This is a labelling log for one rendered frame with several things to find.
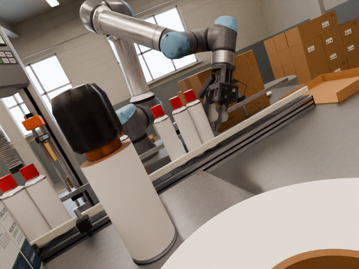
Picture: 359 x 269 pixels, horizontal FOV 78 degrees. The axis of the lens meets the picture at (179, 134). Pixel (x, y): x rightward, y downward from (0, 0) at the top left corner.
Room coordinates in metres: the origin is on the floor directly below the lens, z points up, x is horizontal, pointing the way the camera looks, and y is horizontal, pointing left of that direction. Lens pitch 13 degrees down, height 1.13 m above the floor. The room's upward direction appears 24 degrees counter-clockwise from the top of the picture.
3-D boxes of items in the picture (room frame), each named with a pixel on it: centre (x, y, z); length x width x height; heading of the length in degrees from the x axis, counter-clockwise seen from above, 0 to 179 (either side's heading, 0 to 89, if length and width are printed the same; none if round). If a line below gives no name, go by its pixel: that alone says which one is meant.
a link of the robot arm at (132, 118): (0.95, 0.18, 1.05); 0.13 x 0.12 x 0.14; 142
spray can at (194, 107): (0.72, -0.08, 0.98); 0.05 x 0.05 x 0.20
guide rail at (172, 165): (0.65, -0.01, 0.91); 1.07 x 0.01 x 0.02; 108
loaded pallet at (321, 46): (3.82, -2.68, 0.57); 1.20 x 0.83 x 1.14; 99
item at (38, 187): (0.57, 0.39, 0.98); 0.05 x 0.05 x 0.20
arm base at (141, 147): (0.95, 0.19, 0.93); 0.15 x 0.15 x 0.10
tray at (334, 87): (0.91, -0.67, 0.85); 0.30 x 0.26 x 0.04; 108
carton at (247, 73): (1.09, -0.27, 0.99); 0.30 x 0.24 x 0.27; 107
